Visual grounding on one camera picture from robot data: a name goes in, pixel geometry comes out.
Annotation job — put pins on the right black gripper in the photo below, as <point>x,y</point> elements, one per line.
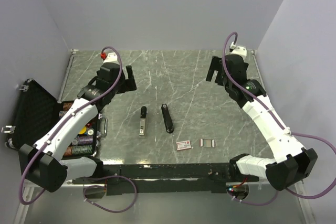
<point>216,64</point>

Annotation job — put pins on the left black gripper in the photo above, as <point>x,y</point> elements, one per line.
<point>127,84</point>

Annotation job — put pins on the silver stapler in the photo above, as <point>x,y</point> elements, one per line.
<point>143,115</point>

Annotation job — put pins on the black stapler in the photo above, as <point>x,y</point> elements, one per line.
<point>167,119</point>

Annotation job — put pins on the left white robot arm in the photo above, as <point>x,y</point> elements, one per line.
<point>42,163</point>

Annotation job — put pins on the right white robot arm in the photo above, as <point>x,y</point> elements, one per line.
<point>291,161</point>

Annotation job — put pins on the red white staple box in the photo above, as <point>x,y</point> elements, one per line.
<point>183,145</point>

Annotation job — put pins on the black poker chip case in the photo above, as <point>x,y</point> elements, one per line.
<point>37,112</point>

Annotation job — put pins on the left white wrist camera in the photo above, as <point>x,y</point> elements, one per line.
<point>109,58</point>

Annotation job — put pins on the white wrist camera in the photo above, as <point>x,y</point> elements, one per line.
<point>109,58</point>
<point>238,50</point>

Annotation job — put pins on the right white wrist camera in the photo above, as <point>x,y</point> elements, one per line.
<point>238,50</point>

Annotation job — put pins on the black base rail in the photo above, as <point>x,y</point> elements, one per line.
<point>166,178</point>

